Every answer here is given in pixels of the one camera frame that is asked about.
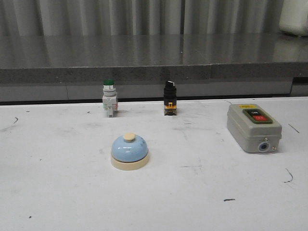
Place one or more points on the blue and cream call bell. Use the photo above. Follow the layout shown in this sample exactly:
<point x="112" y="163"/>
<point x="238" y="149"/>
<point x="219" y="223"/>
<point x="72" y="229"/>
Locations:
<point x="129" y="152"/>

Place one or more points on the grey stone counter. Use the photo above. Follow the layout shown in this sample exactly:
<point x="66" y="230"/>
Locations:
<point x="73" y="68"/>

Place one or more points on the white container in background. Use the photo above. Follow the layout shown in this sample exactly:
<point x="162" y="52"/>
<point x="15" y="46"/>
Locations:
<point x="294" y="17"/>

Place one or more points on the black selector switch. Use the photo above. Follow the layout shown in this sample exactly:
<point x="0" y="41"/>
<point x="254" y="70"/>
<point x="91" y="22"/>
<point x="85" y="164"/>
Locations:
<point x="170" y="99"/>

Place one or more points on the green pushbutton switch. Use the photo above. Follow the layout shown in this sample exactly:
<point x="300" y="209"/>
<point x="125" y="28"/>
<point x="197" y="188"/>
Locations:
<point x="110" y="102"/>

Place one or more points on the grey on-off switch box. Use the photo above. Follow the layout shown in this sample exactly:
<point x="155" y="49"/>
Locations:
<point x="253" y="128"/>

